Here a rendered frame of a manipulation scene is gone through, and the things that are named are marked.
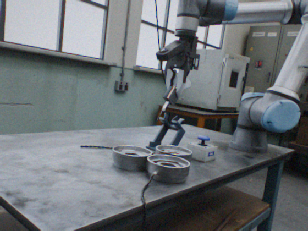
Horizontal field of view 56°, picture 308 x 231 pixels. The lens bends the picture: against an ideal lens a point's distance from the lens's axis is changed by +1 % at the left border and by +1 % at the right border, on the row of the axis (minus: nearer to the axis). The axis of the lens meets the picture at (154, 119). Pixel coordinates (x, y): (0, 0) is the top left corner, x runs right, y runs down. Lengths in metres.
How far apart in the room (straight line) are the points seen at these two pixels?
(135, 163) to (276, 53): 4.08
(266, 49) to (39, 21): 3.31
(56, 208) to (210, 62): 2.70
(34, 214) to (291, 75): 0.89
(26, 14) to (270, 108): 1.87
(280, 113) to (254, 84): 3.65
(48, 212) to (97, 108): 2.19
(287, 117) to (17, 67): 1.79
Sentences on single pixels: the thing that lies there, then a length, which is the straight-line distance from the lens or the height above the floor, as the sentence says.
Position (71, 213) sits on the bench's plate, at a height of 0.80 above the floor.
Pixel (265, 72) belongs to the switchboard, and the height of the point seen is 1.36.
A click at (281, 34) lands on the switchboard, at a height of 1.92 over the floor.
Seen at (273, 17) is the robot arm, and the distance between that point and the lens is 1.23.
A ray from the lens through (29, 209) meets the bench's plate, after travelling 0.52.
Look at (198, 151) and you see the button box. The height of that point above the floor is 0.83.
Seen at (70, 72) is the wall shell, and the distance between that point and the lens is 2.46.
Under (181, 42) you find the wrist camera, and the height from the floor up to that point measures 1.16.
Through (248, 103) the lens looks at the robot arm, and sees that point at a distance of 1.18.
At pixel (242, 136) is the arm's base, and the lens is 1.19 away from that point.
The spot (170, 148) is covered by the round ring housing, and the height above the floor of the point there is 0.83.
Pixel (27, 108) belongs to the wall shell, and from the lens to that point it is 2.32.
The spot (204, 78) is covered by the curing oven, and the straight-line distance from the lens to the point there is 3.09.
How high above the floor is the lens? 1.03
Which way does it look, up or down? 8 degrees down
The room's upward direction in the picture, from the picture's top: 7 degrees clockwise
